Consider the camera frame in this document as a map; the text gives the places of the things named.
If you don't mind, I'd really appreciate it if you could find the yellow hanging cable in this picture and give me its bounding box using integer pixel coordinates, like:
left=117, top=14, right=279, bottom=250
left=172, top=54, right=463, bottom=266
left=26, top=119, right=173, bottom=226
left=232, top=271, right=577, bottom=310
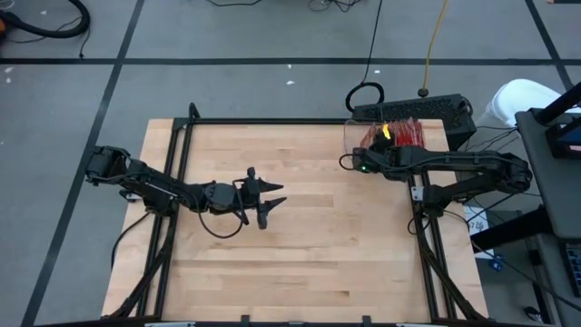
left=417, top=0, right=450, bottom=99

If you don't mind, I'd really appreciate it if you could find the white paper sheet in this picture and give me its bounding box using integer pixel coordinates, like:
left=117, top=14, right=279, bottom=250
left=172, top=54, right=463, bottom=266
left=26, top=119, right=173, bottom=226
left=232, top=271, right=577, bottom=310
left=463, top=206, right=490, bottom=236

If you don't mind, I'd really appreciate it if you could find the black right arm base cable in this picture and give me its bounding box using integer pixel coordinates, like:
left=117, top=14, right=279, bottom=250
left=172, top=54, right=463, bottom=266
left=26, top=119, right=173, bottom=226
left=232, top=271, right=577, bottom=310
left=406, top=213, right=432, bottom=237

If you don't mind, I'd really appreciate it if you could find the clear plastic basket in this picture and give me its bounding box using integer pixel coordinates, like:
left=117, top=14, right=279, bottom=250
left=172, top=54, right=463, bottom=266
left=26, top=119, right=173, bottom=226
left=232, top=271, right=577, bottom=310
left=342, top=116, right=427, bottom=158

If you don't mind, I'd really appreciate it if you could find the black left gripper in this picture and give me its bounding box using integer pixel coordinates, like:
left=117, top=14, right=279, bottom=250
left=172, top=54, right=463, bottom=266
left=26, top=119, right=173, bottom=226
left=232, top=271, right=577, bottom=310
left=203, top=166, right=289, bottom=231

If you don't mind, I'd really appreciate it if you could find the black floor cable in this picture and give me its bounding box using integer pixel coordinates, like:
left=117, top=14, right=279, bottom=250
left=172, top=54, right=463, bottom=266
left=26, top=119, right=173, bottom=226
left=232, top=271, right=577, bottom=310
left=308, top=0, right=364, bottom=14
left=203, top=0, right=264, bottom=8

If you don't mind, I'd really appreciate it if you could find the black electronics box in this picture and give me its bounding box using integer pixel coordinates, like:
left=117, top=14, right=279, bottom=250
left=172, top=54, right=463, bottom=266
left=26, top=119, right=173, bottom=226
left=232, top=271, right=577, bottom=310
left=544, top=122, right=581, bottom=161

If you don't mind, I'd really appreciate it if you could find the black computer case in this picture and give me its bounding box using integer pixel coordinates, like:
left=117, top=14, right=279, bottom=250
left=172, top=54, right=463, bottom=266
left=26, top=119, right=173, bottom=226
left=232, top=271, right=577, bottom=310
left=351, top=94, right=478, bottom=154

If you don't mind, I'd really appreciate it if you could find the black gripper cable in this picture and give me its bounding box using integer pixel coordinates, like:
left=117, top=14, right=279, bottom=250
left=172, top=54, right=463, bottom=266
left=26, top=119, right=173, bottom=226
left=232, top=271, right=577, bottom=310
left=338, top=153, right=364, bottom=173
left=197, top=179, right=249, bottom=240

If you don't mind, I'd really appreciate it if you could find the grey side table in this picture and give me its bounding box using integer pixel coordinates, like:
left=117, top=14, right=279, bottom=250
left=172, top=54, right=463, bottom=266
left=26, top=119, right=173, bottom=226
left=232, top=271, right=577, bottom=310
left=515, top=107, right=581, bottom=242

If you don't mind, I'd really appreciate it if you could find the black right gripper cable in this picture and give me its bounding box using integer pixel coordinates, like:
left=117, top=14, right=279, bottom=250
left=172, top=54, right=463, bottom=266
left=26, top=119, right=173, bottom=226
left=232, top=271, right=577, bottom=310
left=338, top=153, right=364, bottom=173

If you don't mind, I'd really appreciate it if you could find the black stand leg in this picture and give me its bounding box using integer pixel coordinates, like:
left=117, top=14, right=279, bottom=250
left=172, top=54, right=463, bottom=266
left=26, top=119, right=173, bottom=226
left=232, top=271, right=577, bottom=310
left=469, top=206, right=553, bottom=254

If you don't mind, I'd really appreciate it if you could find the black arm base cable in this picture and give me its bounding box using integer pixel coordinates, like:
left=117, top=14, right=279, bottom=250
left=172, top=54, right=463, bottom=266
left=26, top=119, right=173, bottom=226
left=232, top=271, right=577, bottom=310
left=110, top=211, right=153, bottom=270
left=406, top=213, right=432, bottom=237

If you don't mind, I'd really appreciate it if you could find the white plastic bin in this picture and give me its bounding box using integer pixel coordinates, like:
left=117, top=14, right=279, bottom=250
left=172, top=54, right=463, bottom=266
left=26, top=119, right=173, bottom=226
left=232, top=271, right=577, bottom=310
left=481, top=78, right=581, bottom=133

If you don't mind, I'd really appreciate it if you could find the black pole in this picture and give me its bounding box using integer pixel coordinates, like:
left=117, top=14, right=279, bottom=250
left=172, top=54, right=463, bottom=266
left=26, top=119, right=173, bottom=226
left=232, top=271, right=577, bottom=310
left=534, top=81, right=581, bottom=124

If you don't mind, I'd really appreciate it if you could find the black hanging cable with coil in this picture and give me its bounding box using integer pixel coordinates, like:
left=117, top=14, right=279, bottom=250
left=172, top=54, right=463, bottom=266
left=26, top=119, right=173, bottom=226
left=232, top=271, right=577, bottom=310
left=343, top=0, right=387, bottom=114

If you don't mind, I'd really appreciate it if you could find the black left arm base cable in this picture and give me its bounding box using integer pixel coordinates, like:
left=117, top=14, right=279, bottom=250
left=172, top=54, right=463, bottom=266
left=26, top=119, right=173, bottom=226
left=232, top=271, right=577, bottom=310
left=110, top=211, right=153, bottom=270

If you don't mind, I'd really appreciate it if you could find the black keyboard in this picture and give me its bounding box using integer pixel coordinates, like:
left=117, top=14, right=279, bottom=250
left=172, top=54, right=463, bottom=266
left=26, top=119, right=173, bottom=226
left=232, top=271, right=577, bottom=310
left=560, top=240, right=581, bottom=299

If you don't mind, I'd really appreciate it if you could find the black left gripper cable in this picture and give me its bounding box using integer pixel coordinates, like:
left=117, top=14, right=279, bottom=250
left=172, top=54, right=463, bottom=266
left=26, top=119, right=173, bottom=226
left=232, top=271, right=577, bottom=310
left=197, top=179, right=249, bottom=240

